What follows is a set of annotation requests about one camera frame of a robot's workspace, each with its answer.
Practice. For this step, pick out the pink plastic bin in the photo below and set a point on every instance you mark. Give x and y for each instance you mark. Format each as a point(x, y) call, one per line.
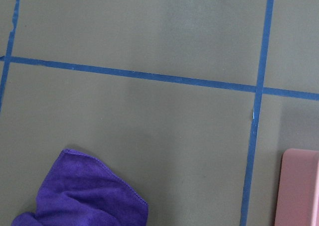
point(298, 195)

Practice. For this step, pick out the purple microfiber cloth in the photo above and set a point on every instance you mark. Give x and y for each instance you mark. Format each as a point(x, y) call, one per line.
point(80, 190)

